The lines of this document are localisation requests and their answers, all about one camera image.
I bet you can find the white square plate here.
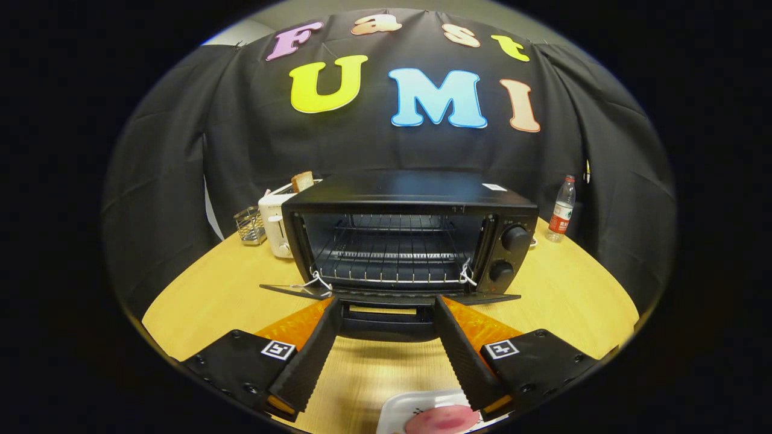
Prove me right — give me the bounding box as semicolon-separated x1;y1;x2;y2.
376;389;510;434

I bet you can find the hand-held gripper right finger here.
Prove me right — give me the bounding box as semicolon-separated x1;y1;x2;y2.
433;295;601;423

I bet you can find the metal wire oven rack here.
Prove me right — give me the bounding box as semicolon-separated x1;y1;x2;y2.
314;214;477;285

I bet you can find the wire mesh basket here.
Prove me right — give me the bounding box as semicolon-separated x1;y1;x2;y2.
233;206;268;245

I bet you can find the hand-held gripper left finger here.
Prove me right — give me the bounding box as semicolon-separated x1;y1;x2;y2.
181;297;344;423

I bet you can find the clear plastic water bottle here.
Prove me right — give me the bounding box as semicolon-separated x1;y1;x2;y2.
546;175;577;243

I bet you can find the black toaster oven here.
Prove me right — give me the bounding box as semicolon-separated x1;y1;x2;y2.
259;171;539;343

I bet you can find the pink ham slice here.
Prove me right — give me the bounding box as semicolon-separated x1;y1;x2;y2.
404;404;482;434

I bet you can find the white pop-up toaster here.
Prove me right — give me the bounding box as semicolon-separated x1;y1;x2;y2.
258;178;323;260

